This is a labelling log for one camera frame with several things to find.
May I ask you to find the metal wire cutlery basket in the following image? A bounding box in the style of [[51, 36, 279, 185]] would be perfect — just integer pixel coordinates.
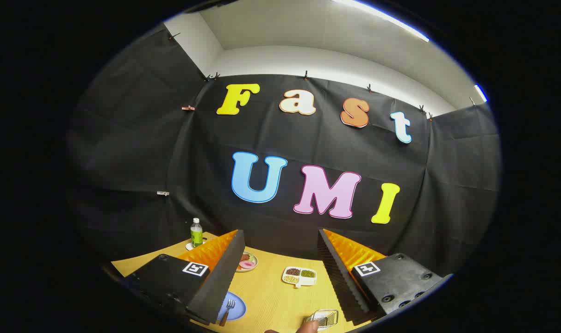
[[305, 309, 339, 331]]

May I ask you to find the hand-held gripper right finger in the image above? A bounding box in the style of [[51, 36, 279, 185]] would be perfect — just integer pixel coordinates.
[[318, 228, 452, 324]]

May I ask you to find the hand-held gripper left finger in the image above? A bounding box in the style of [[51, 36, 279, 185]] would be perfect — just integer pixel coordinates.
[[123, 229, 246, 326]]

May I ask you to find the wooden-handled metal fork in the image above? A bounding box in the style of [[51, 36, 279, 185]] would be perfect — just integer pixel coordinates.
[[219, 299, 236, 327]]

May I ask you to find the blue round plate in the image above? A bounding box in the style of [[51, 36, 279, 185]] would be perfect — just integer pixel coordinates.
[[217, 291, 247, 321]]

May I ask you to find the white divided bean tray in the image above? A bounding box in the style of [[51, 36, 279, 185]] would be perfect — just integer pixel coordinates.
[[282, 266, 317, 288]]

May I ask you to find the plate of toy food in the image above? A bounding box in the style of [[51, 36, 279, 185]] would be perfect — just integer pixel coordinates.
[[237, 251, 258, 272]]

